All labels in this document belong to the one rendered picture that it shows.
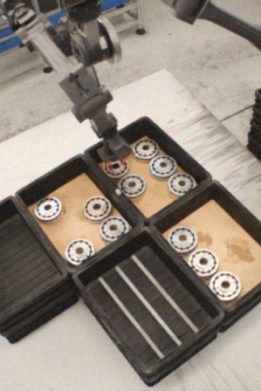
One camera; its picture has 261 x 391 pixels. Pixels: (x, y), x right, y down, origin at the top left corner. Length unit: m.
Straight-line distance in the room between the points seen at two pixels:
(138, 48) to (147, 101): 1.52
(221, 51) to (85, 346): 2.64
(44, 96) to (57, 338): 2.14
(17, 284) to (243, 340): 0.79
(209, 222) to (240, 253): 0.16
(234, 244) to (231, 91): 1.88
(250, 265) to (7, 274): 0.83
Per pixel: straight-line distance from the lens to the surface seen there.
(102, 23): 1.81
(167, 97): 2.23
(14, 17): 1.51
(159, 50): 3.66
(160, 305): 1.50
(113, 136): 1.55
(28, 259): 1.64
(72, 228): 1.66
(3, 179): 2.04
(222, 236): 1.62
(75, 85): 1.14
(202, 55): 3.62
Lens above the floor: 2.23
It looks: 55 degrees down
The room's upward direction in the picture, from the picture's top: 8 degrees counter-clockwise
